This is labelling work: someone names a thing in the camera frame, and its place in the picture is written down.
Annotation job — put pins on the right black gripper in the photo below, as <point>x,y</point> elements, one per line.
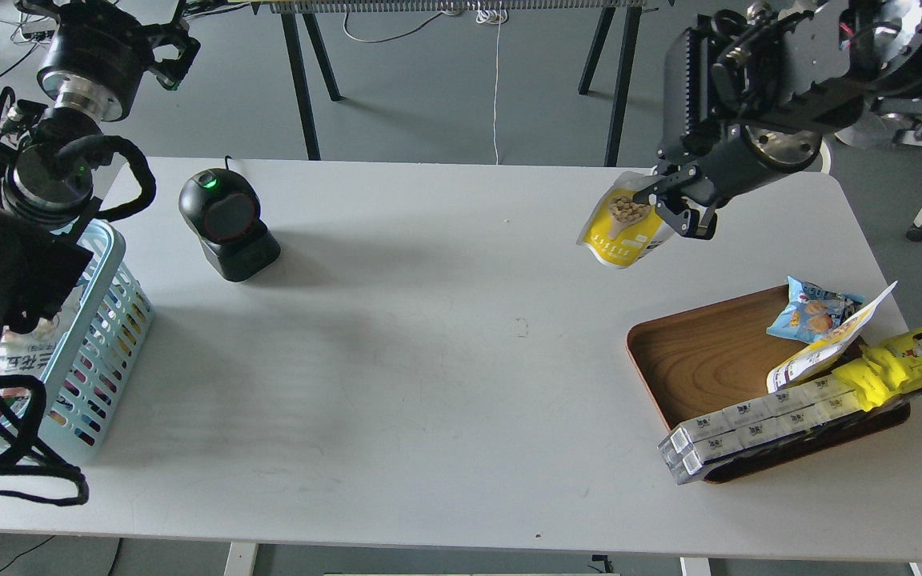
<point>686,197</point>

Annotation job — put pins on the yellow white snack pouch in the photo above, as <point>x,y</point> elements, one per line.
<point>621,230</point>

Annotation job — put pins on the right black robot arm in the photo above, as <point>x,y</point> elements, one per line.
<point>750,97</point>

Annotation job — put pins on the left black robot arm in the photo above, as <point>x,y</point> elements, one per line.
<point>58,172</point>

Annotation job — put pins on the blue snack bag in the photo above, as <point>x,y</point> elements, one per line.
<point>813,312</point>

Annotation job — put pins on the white yellow snack bag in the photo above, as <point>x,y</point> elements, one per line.
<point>819,355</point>

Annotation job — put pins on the yellow cartoon snack pack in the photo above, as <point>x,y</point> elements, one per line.
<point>884,372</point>

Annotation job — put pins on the light blue plastic basket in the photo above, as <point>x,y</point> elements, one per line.
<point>88,372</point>

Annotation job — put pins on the red white snack bag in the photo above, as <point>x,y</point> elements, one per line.
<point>30,353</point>

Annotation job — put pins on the brown wooden tray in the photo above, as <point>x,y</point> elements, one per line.
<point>702,360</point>

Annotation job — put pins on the white office chair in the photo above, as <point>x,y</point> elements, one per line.
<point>883,132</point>

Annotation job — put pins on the upper clear white box strip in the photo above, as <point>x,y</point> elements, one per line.
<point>757,422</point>

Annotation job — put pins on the clear white box strip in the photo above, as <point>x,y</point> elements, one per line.
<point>757,422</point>
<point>690,468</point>

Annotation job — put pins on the lower clear white box strip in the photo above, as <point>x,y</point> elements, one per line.
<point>690,468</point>

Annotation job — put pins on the black barcode scanner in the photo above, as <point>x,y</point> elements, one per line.
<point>224,210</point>

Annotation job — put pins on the power strip on floor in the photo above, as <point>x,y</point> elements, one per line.
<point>38,31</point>

